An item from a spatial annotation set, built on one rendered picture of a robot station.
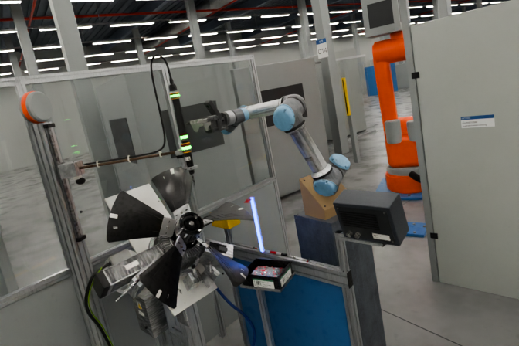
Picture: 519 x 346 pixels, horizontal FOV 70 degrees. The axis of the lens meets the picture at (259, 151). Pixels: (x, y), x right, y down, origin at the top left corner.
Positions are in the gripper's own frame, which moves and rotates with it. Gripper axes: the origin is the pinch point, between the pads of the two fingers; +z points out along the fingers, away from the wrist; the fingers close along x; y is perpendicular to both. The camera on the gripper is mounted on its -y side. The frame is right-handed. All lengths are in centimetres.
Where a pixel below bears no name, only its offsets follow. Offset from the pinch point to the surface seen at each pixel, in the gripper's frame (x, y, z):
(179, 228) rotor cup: -5, 45, 22
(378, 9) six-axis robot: 79, -81, -367
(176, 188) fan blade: 11.7, 31.3, 9.7
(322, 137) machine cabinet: 224, 89, -406
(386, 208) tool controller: -82, 44, -23
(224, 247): -3, 65, -1
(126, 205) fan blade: 9.0, 30.0, 37.7
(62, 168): 49, 11, 48
